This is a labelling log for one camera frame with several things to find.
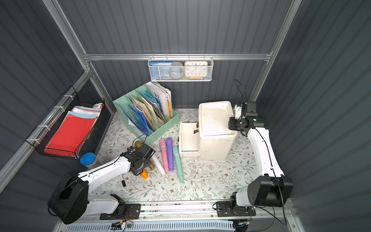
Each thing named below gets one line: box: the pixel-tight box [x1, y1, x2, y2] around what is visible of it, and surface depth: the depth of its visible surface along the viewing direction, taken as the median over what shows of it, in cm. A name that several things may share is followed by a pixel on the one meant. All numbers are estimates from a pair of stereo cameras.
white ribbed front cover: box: [64, 219, 236, 232], surface depth 72 cm
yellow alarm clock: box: [184, 60, 209, 78], surface depth 90 cm
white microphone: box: [150, 151, 166, 176], surface depth 88 cm
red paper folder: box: [44, 113, 98, 157], surface depth 72 cm
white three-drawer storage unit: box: [198, 100, 239, 161], surface depth 85 cm
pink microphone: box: [159, 138, 170, 173], surface depth 93 cm
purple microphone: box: [166, 137, 174, 172], surface depth 93 cm
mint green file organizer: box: [112, 81, 181, 145], surface depth 98 cm
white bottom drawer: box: [178, 121, 201, 158], surface depth 100 cm
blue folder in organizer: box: [127, 106, 151, 136], surface depth 96 cm
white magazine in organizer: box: [144, 81, 173, 119], surface depth 99 cm
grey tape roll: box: [168, 61, 185, 80], surface depth 89 cm
